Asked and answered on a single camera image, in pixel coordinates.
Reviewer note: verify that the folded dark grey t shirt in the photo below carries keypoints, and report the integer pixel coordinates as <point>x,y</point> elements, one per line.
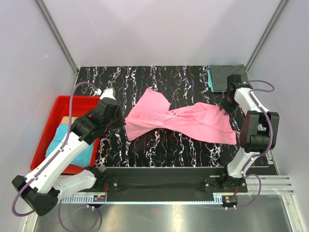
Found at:
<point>219,74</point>

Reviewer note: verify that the slotted cable duct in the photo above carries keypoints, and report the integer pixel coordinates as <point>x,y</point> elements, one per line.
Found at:
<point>101,199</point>

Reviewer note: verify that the pink t shirt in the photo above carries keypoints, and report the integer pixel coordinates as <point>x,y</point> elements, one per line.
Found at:
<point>201,121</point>

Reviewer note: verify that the left aluminium frame post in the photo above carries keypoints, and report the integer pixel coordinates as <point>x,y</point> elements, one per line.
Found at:
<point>55,32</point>

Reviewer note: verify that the light blue t shirt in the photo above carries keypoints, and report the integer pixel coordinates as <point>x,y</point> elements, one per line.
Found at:
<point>82,160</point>

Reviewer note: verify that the beige t shirt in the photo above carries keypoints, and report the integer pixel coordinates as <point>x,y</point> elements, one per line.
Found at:
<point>67,121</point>

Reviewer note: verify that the aluminium frame post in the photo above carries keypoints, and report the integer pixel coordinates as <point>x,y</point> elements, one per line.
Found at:
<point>55,32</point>
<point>266,33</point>

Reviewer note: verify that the folded teal t shirt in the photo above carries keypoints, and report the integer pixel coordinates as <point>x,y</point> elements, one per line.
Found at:
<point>210,83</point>

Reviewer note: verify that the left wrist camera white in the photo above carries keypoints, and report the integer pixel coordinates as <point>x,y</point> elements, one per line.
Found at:
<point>107,93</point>

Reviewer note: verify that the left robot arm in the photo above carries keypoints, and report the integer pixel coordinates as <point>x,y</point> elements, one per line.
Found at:
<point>41,189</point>

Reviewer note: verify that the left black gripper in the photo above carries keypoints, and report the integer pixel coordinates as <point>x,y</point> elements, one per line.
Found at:
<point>121,121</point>

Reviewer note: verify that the right aluminium frame post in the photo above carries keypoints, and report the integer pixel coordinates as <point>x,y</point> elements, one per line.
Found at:
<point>266,33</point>

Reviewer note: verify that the red plastic bin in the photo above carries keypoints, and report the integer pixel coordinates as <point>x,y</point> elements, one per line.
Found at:
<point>81,105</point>

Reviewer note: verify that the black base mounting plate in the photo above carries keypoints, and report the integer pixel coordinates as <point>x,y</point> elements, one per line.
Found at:
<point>165,184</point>

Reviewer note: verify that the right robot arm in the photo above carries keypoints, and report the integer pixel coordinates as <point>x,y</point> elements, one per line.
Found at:
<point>258,133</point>

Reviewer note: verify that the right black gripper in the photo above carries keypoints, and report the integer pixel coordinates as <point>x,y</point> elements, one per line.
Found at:
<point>227,108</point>

